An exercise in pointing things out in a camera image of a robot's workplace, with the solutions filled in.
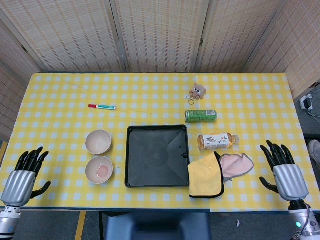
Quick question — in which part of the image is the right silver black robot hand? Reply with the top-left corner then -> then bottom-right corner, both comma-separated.
259,140 -> 310,202

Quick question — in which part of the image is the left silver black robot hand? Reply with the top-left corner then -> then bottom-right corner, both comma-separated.
0,146 -> 52,208

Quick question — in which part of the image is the beige bowl with pink stain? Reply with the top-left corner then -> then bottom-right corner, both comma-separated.
85,155 -> 114,185

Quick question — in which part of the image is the plain beige bowl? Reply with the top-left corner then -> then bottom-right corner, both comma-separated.
85,129 -> 113,155

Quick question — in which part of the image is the black square plastic tray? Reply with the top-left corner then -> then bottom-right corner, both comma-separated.
124,124 -> 191,188

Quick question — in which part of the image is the grey white shoe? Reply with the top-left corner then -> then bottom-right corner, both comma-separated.
307,139 -> 320,167

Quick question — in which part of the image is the pink cloth with grey edge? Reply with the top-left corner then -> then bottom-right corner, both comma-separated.
219,152 -> 255,181

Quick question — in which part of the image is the white power adapter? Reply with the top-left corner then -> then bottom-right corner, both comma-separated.
299,94 -> 315,111

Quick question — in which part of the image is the tea bottle with white label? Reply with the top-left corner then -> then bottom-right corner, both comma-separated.
197,132 -> 240,152

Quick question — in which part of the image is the yellow cloth with black edge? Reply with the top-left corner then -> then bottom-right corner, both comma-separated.
187,151 -> 225,199

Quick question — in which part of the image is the green drink can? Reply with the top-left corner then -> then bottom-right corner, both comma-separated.
184,109 -> 218,124

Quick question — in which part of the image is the white marker with red cap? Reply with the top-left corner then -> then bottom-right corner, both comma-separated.
88,103 -> 117,111

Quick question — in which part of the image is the dark blue robot torso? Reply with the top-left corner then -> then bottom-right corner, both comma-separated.
103,212 -> 211,240

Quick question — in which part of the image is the yellow white checkered tablecloth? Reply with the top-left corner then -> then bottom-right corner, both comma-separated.
0,72 -> 311,213

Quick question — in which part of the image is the beige woven folding screen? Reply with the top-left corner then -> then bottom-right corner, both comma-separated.
0,0 -> 320,141

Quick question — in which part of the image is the brown plush toy keychain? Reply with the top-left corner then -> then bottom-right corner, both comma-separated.
187,82 -> 208,105

